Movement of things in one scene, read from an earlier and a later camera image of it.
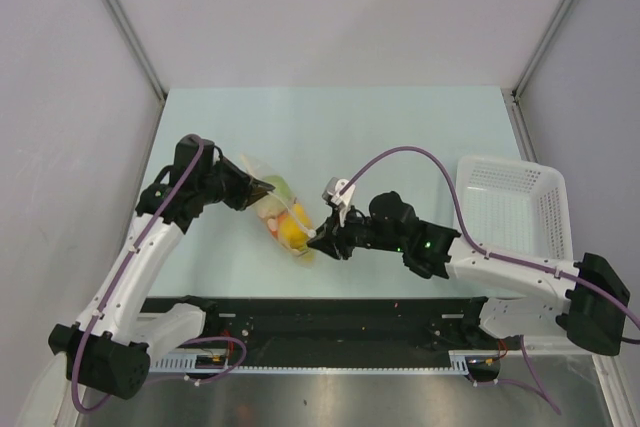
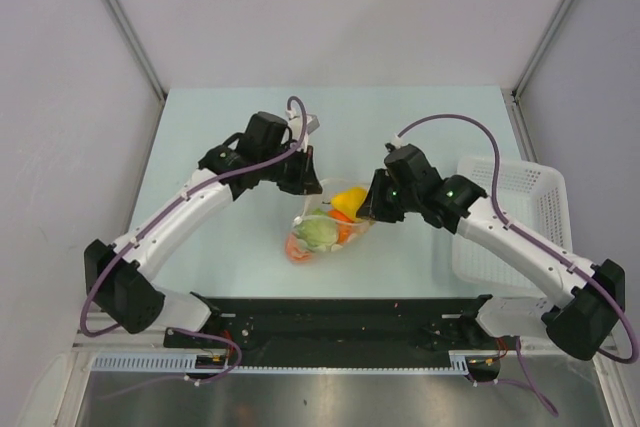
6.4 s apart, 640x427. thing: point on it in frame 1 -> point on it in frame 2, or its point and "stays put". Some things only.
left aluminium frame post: x=113 y=3 stays put
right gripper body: x=358 y=231 -> x=389 y=203
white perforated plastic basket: x=516 y=205 stays put
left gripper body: x=227 y=185 -> x=289 y=172
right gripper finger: x=325 y=242 -> x=364 y=210
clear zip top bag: x=286 y=217 -> x=327 y=220
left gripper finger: x=255 y=195 -> x=312 y=183
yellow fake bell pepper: x=295 y=226 -> x=348 y=201
